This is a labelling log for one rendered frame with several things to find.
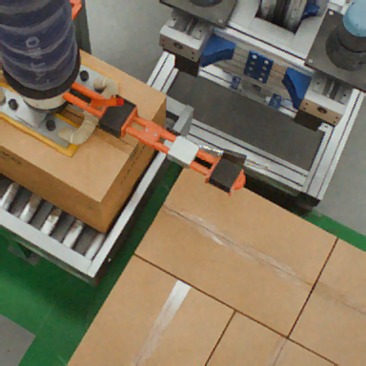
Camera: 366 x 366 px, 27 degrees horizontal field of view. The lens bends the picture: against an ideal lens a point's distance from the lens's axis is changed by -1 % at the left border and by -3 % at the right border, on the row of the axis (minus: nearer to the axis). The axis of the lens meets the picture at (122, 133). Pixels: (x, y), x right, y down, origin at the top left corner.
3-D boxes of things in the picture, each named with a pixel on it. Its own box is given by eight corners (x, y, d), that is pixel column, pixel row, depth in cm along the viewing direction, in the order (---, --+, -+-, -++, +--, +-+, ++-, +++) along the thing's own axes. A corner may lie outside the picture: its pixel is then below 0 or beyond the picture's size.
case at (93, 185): (-36, 152, 275) (-62, 108, 238) (24, 65, 287) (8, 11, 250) (106, 234, 263) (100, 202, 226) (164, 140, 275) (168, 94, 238)
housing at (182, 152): (166, 159, 220) (167, 153, 215) (177, 139, 222) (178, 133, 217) (187, 171, 218) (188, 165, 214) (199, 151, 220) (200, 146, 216)
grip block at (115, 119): (96, 127, 224) (95, 119, 218) (114, 100, 227) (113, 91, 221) (121, 140, 222) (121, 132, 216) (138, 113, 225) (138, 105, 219)
